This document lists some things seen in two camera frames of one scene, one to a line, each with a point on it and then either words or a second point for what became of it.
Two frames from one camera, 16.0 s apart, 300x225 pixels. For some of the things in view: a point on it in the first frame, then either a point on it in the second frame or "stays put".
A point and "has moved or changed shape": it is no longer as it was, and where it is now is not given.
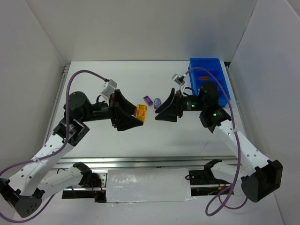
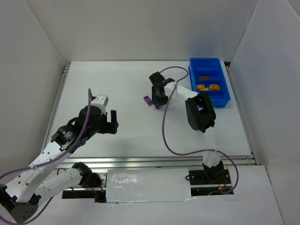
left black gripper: (113, 111) to (108, 126)
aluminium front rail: (145, 162) stays put
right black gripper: (177, 105) to (158, 93)
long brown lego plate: (204, 78) stays put
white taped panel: (147, 185) stays put
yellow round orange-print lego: (139, 112) has moved or changed shape
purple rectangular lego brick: (148, 100) stays put
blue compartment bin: (198, 77) stays put
